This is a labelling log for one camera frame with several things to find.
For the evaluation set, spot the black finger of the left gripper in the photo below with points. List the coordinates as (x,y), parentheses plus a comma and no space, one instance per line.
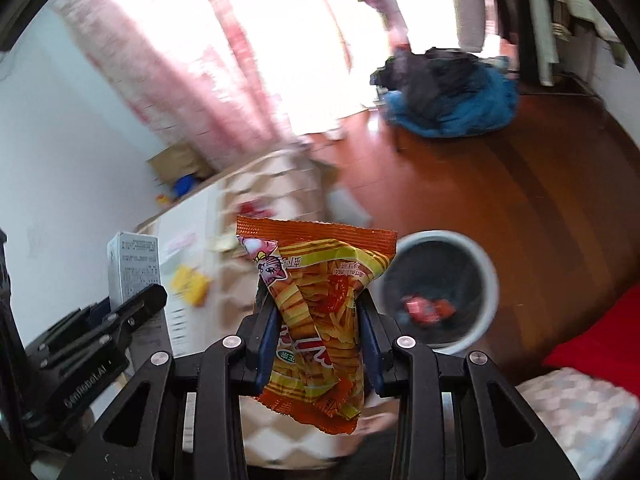
(135,312)

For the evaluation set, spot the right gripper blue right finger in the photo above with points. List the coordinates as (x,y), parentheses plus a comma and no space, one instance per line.
(398,366)

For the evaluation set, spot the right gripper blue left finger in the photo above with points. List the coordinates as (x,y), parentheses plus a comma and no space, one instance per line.
(237,365)

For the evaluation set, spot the red cola can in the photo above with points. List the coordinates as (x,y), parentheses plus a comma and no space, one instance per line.
(429,312)

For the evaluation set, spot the blue white milk carton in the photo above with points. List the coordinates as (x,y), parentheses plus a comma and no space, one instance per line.
(132,265)

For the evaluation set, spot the yellow cigarette pack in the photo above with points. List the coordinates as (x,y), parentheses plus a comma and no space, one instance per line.
(191,285)

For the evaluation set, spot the orange yellow snack bag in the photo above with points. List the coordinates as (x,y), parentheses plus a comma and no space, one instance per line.
(314,272)

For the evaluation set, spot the red small snack packet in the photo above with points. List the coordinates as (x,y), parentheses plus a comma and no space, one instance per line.
(254,209)

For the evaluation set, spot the white round trash bin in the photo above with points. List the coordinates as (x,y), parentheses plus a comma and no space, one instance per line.
(440,264)

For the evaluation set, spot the brown paper bag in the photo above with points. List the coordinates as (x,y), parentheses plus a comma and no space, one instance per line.
(180,160)

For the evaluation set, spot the checkered tablecloth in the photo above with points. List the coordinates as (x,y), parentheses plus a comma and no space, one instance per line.
(200,231)

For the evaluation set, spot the checkered pastel blanket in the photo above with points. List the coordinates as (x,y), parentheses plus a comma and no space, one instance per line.
(595,422)

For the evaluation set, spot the red pillow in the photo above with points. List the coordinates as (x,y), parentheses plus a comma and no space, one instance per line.
(609,350)

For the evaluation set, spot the blue clothes pile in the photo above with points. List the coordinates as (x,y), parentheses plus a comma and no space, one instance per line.
(445,93)

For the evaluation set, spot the pink floral curtain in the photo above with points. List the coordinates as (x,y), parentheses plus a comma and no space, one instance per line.
(232,77)

